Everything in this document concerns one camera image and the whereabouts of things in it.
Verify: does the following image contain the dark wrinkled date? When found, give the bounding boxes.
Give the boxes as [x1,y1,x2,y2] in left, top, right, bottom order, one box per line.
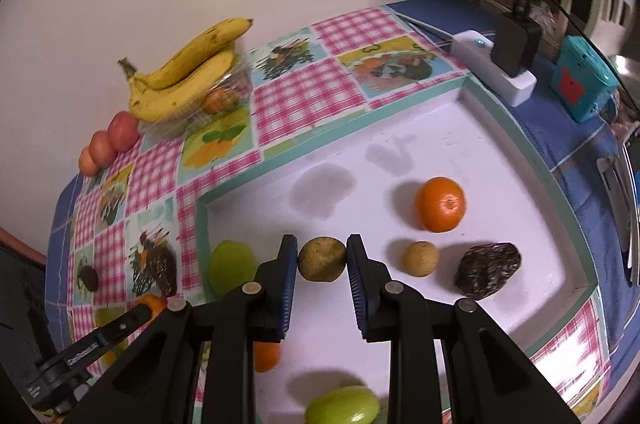
[454,242,522,300]

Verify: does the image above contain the orange mandarin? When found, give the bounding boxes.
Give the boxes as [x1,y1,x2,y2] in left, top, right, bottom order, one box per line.
[414,177,466,233]
[254,342,281,373]
[138,294,167,319]

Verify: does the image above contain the green jujube fruit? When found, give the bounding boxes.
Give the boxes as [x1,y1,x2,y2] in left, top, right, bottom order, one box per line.
[208,240,257,298]
[304,385,381,423]

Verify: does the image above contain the brown longan fruit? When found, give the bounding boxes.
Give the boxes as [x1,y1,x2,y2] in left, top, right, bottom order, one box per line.
[401,241,439,278]
[298,236,346,282]

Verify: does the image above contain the pink checkered fruit tablecloth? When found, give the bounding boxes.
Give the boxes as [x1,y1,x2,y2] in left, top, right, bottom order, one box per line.
[67,8,608,416]

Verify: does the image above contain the white tray with teal rim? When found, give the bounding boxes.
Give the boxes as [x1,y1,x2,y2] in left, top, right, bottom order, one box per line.
[193,75,605,404]

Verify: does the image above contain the far orange-red apple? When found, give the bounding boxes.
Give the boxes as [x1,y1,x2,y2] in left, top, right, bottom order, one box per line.
[78,147,101,177]

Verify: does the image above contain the blue plaid bedsheet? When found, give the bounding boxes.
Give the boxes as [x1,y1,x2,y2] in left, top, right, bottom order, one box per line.
[43,0,640,400]

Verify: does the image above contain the middle red apple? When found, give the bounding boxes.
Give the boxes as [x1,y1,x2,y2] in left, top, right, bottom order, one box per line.
[89,130,117,168]

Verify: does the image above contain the smartphone on stand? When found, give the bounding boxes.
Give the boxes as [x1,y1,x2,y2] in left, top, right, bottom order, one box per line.
[597,140,639,286]

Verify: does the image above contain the red apple nearest bananas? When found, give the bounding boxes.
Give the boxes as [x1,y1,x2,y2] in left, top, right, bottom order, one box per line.
[107,111,140,153]

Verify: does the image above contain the lower yellow banana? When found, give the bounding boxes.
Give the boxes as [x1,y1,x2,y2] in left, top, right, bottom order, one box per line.
[120,46,236,123]

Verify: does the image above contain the yellow banana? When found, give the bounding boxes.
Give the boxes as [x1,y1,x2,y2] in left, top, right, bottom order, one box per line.
[120,46,236,123]
[118,18,253,90]

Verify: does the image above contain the clear plastic fruit container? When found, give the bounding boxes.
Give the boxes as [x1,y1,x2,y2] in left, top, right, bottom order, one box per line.
[137,50,253,141]

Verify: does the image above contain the teal toy box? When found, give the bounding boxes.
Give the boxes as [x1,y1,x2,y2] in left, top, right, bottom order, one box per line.
[550,35,618,123]

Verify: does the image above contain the white power strip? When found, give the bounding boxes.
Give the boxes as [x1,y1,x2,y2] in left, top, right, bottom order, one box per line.
[450,30,537,108]

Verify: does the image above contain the black power adapter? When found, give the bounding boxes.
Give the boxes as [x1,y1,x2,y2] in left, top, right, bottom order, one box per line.
[490,12,542,77]

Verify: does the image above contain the upper yellow banana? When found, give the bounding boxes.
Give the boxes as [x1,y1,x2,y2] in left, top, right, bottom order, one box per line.
[118,18,253,90]

